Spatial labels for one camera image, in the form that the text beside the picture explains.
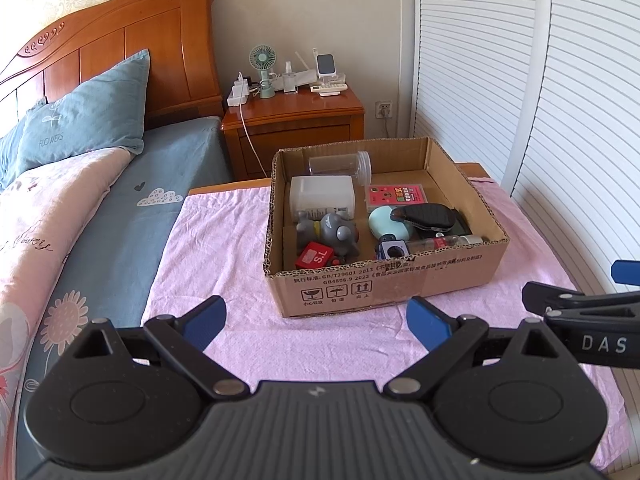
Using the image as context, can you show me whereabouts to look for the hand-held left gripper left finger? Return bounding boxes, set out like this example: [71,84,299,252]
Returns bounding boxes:
[72,295,256,401]

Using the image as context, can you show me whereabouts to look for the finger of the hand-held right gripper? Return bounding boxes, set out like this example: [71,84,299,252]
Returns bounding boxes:
[521,281,601,317]
[611,259,640,286]

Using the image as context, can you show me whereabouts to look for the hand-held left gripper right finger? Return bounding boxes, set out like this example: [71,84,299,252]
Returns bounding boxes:
[382,296,561,401]

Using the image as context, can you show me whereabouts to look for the cardboard box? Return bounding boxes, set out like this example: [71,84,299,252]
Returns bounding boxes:
[263,136,512,319]

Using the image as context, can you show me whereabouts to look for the clear jar of gold beads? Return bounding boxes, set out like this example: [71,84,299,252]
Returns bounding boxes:
[407,234,484,256]

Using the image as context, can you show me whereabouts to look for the black toy train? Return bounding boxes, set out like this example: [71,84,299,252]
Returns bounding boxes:
[376,240,411,262]

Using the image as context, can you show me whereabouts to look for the black pouch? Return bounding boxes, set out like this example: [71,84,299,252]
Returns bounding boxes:
[392,203,457,233]

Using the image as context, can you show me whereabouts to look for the mint green earbud case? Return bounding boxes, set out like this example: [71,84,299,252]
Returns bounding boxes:
[368,206,415,242]

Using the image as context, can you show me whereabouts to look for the red toy train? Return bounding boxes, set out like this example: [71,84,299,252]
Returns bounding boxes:
[295,241,347,267]

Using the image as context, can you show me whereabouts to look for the grey toy figure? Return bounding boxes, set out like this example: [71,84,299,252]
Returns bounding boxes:
[295,211,362,261]

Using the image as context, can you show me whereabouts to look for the pink card box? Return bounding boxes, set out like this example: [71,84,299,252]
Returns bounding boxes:
[363,182,429,214]

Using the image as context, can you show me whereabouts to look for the white plastic bottle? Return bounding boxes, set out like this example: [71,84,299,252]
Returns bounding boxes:
[289,175,357,222]

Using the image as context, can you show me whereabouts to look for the clear plastic jar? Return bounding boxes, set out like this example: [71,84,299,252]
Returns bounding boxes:
[308,150,373,187]

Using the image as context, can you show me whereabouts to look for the pink cloth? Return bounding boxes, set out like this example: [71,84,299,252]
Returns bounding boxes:
[141,172,631,456]

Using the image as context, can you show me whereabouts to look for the white louvred door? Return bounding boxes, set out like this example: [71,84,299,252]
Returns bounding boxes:
[510,0,640,471]
[412,0,553,196]

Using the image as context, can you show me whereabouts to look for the blue floral bed sheet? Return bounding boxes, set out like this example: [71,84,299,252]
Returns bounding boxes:
[20,116,236,411]

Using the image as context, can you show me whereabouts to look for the pink floral pillow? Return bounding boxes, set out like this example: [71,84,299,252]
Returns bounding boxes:
[0,147,135,466]

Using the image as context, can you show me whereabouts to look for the wooden nightstand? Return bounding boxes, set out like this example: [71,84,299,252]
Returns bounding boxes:
[221,84,366,181]

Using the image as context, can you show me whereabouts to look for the white power strip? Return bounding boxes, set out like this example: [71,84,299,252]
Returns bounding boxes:
[227,74,261,107]

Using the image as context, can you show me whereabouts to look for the blue pillow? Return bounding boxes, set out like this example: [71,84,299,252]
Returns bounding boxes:
[15,49,151,176]
[0,97,48,191]

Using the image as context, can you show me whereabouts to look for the small green fan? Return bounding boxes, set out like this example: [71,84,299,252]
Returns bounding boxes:
[249,45,276,99]

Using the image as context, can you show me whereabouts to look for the wooden headboard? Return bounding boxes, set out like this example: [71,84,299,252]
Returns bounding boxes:
[0,0,224,131]

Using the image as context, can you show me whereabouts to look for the white cable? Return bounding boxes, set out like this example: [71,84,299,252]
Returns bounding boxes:
[239,102,271,179]

